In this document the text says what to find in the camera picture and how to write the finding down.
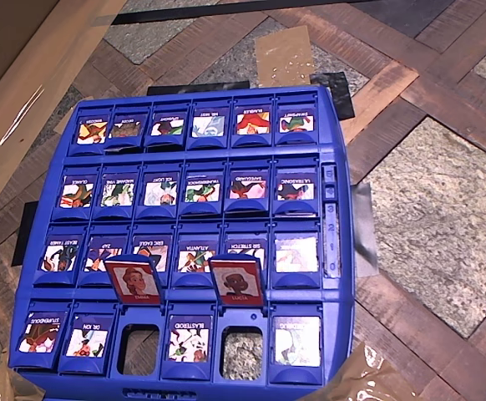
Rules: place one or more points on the faded picture flip tile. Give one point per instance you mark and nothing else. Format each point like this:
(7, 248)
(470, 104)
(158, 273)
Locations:
(296, 255)
(297, 340)

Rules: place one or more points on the Safeguard flip tile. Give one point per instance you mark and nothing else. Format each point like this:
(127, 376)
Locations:
(248, 189)

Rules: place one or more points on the Thundershock flip tile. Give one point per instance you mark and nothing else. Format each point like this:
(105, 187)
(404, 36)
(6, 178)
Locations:
(202, 191)

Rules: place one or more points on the Sir Stretch character card tile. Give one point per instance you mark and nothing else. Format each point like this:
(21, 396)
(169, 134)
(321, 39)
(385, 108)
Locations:
(245, 246)

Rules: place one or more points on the Ultrasonic flip tile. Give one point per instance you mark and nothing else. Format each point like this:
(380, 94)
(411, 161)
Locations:
(295, 190)

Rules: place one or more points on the Atlantia character card tile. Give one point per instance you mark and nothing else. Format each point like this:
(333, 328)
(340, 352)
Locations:
(193, 257)

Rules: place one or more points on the Bubbles character flip tile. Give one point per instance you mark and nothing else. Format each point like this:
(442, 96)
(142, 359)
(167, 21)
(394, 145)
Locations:
(252, 123)

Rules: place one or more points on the Mr Mist flip tile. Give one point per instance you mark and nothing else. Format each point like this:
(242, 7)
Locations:
(208, 125)

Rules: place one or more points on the Ice Light flip tile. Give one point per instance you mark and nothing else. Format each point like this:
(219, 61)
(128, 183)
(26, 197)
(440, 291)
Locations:
(160, 192)

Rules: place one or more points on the red character card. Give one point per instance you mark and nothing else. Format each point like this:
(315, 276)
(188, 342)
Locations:
(236, 284)
(136, 282)

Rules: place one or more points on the Swamp character flip tile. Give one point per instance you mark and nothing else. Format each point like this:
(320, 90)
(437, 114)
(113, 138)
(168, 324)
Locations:
(296, 123)

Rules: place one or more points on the Eric Eagle character card tile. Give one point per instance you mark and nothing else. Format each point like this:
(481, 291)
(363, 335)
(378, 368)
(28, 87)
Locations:
(151, 244)

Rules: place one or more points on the green villain flip tile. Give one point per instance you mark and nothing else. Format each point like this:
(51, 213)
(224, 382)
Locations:
(167, 125)

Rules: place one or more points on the Madame Vine flip tile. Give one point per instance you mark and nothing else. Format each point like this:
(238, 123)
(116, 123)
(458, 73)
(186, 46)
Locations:
(117, 193)

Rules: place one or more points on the blue guess who game board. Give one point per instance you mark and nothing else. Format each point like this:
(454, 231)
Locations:
(335, 301)

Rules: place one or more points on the brown monster flip tile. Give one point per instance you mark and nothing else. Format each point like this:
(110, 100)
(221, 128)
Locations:
(125, 127)

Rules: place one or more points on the Blasteroid flip tile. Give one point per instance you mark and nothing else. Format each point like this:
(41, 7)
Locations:
(188, 342)

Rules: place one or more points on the Zap character card tile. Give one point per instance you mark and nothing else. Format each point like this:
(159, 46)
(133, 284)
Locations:
(97, 250)

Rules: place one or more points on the Whoosh character flip tile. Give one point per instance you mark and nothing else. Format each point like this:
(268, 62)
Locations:
(92, 130)

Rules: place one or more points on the claw character flip tile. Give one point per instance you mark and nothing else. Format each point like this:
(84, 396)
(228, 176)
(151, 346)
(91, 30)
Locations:
(76, 195)

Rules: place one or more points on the Beast Tamer character card tile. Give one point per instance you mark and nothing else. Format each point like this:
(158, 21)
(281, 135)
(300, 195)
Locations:
(59, 257)

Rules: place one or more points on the Dr Ion flip tile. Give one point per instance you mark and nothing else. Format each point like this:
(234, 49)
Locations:
(86, 340)

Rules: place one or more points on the Stupendous flip tile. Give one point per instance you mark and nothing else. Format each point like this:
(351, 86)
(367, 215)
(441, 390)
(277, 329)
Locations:
(38, 338)

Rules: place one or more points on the black tape patch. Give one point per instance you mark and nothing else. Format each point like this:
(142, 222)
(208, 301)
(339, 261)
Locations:
(339, 96)
(23, 234)
(193, 87)

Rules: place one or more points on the flat brown tape patch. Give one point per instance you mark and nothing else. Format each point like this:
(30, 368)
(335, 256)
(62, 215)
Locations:
(285, 54)

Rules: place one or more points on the small brown tape strip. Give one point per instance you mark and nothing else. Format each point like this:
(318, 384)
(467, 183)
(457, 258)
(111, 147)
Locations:
(64, 121)

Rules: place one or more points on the long black tape strip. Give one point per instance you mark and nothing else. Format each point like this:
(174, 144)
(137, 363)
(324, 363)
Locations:
(163, 16)

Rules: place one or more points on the cardboard box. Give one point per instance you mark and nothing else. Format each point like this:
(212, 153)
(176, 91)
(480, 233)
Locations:
(38, 83)

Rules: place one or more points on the brown cardboard box wall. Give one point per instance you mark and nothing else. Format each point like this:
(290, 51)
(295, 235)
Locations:
(1, 33)

